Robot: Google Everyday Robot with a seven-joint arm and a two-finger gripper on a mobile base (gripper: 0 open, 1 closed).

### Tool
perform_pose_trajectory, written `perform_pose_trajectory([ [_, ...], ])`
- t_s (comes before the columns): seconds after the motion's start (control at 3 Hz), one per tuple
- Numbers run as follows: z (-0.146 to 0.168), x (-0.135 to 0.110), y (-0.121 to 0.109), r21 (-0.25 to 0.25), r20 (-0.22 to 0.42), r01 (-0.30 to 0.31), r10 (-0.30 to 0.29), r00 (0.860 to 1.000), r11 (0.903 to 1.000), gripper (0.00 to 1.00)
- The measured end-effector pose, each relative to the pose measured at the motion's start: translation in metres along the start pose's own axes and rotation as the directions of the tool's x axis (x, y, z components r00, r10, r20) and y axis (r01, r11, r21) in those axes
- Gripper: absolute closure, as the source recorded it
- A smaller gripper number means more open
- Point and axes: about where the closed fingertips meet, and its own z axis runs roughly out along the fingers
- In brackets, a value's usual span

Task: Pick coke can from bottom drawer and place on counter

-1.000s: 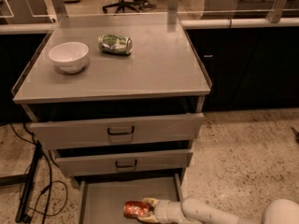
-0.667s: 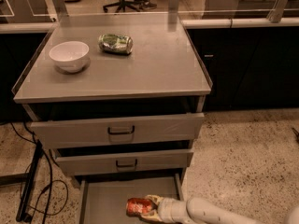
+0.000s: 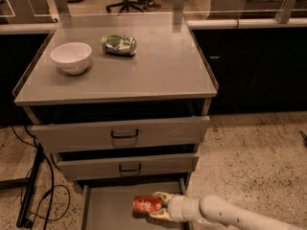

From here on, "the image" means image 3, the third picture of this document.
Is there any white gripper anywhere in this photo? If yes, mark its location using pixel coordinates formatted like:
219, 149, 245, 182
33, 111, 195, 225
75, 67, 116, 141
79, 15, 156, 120
149, 192, 200, 222

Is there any white bowl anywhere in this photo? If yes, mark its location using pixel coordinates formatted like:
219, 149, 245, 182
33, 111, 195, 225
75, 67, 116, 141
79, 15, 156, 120
51, 42, 92, 75

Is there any red coke can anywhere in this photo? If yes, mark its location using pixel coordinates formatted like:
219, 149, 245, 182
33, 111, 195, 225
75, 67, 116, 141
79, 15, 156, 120
132, 195, 162, 214

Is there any black metal floor bar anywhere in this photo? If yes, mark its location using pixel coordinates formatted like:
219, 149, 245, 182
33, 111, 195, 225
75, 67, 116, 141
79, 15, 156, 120
16, 146, 43, 228

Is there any top grey drawer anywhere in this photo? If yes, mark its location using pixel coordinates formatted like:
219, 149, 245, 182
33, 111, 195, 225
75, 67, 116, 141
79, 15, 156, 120
32, 116, 210, 152

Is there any grey drawer cabinet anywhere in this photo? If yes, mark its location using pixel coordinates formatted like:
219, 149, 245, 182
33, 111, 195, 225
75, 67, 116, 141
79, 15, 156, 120
12, 12, 220, 190

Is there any middle grey drawer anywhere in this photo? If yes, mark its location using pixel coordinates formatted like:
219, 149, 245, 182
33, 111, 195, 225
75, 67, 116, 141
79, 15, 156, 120
58, 153, 199, 180

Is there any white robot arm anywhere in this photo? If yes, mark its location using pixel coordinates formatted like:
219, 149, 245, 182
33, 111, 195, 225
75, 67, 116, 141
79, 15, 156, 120
150, 193, 305, 230

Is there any green soda can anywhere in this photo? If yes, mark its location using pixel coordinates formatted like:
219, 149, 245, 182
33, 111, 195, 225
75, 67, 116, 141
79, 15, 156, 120
101, 34, 136, 57

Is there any bottom grey drawer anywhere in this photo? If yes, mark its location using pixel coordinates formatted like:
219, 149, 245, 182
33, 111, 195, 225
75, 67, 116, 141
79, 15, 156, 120
78, 175, 194, 230

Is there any black floor cable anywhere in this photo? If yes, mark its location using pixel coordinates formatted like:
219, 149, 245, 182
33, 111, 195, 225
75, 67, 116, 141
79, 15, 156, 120
11, 125, 71, 230

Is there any grey drawer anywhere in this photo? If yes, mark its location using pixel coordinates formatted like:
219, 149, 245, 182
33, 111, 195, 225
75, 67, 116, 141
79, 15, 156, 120
58, 153, 199, 180
32, 116, 210, 152
78, 175, 194, 230

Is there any grey background cabinet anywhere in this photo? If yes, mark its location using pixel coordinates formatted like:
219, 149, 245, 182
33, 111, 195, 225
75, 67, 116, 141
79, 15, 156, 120
208, 0, 284, 19

